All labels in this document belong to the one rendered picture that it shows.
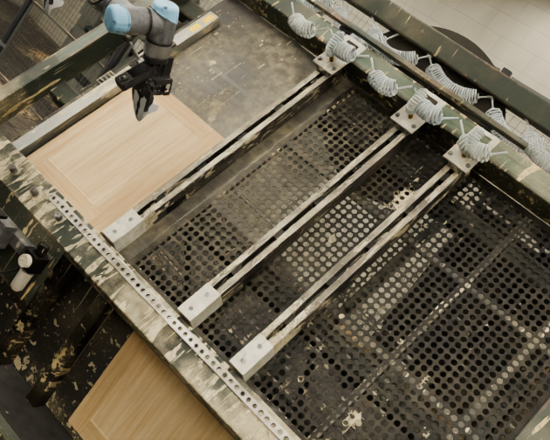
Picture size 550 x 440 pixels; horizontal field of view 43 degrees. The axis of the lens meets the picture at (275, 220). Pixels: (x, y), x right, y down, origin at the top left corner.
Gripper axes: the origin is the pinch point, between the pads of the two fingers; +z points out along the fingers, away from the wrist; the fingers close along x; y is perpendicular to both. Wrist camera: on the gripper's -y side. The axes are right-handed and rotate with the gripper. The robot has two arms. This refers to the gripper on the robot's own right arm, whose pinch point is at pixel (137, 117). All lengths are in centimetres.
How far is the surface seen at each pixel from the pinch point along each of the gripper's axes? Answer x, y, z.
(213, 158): 1.0, 36.8, 22.0
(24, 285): 6, -26, 63
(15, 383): 27, -12, 142
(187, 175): 0.0, 25.8, 26.6
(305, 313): -64, 26, 34
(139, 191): 8.7, 14.1, 36.6
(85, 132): 43, 12, 33
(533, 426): -130, 54, 30
